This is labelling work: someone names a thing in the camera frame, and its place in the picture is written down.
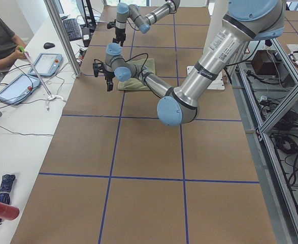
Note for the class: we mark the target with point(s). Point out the near blue teach pendant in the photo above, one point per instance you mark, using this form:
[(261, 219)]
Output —
[(19, 89)]

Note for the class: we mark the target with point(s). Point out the black computer mouse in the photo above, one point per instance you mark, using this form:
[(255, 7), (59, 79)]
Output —
[(48, 45)]

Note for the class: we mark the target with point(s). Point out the far blue teach pendant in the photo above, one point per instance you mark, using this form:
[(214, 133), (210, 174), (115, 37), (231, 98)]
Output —
[(47, 64)]

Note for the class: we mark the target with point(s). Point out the black keyboard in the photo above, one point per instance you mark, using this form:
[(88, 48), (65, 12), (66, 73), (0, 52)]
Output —
[(72, 29)]

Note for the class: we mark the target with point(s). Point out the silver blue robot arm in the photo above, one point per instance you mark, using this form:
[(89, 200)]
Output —
[(143, 23), (244, 21)]

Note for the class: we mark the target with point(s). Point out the blue teach pendant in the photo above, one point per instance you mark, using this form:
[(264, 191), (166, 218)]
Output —
[(47, 64), (19, 89)]

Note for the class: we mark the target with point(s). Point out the aluminium frame post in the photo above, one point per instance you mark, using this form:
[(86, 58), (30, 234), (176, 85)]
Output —
[(63, 37)]

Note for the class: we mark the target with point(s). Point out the person in dark shirt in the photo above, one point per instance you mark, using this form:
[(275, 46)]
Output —
[(10, 45)]

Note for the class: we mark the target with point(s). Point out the folded dark blue umbrella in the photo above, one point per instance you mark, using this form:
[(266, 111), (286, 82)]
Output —
[(5, 188)]

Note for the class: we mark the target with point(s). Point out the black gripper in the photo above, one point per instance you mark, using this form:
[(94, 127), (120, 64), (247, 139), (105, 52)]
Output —
[(109, 76), (120, 33)]

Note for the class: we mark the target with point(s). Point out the sage green long-sleeve shirt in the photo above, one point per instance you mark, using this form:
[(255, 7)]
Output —
[(133, 84)]

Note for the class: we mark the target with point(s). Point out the red cylindrical bottle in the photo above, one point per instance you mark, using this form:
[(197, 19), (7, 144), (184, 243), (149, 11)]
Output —
[(8, 212)]

